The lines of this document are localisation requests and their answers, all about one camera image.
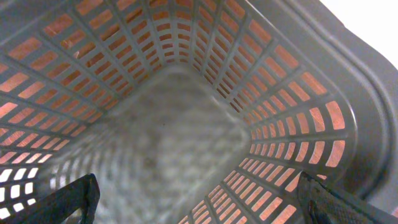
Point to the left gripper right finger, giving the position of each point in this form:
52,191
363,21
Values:
323,204

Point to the grey plastic mesh basket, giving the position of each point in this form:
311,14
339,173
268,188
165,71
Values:
192,111

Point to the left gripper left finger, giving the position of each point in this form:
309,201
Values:
82,194

